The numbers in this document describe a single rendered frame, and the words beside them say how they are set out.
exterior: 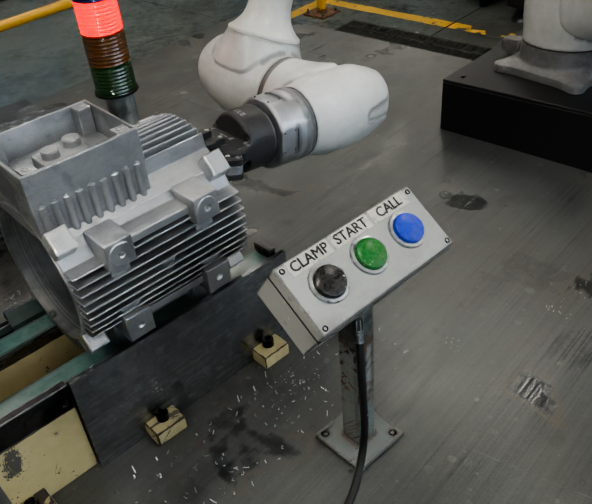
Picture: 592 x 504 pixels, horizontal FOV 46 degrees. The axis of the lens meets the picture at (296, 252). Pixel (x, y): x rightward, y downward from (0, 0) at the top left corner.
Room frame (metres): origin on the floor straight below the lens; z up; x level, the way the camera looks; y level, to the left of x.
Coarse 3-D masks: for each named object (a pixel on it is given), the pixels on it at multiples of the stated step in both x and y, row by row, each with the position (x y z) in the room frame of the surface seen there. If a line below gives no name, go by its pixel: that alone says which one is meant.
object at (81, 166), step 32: (32, 128) 0.63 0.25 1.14; (64, 128) 0.65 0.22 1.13; (96, 128) 0.66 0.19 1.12; (128, 128) 0.60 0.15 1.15; (0, 160) 0.56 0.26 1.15; (32, 160) 0.60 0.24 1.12; (64, 160) 0.55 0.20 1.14; (96, 160) 0.57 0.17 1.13; (128, 160) 0.59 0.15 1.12; (0, 192) 0.58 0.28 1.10; (32, 192) 0.53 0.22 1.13; (64, 192) 0.54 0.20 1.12; (96, 192) 0.56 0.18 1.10; (128, 192) 0.58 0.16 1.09; (32, 224) 0.53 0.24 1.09
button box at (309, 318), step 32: (352, 224) 0.50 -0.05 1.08; (384, 224) 0.50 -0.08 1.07; (320, 256) 0.46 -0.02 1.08; (352, 256) 0.47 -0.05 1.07; (416, 256) 0.48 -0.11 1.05; (288, 288) 0.43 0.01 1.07; (352, 288) 0.44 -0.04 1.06; (384, 288) 0.45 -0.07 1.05; (288, 320) 0.43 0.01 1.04; (320, 320) 0.41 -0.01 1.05; (352, 320) 0.45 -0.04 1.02
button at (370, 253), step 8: (360, 240) 0.48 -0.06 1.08; (368, 240) 0.48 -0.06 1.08; (376, 240) 0.48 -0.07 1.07; (360, 248) 0.47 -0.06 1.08; (368, 248) 0.47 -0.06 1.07; (376, 248) 0.47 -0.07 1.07; (384, 248) 0.48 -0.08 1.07; (360, 256) 0.46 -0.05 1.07; (368, 256) 0.46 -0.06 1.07; (376, 256) 0.47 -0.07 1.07; (384, 256) 0.47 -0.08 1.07; (368, 264) 0.46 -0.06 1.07; (376, 264) 0.46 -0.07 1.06; (384, 264) 0.46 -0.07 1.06
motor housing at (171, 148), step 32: (160, 128) 0.67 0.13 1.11; (160, 160) 0.62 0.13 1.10; (192, 160) 0.64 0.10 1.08; (160, 192) 0.60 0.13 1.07; (224, 192) 0.62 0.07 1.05; (0, 224) 0.62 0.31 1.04; (96, 224) 0.55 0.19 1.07; (128, 224) 0.56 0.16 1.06; (160, 224) 0.56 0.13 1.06; (192, 224) 0.58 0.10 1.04; (224, 224) 0.60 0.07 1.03; (32, 256) 0.63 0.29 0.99; (160, 256) 0.56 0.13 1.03; (192, 256) 0.57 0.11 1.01; (224, 256) 0.60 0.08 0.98; (32, 288) 0.60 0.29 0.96; (64, 288) 0.61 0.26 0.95; (96, 288) 0.50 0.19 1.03; (128, 288) 0.52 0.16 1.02; (160, 288) 0.55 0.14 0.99; (64, 320) 0.57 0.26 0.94; (96, 320) 0.50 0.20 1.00
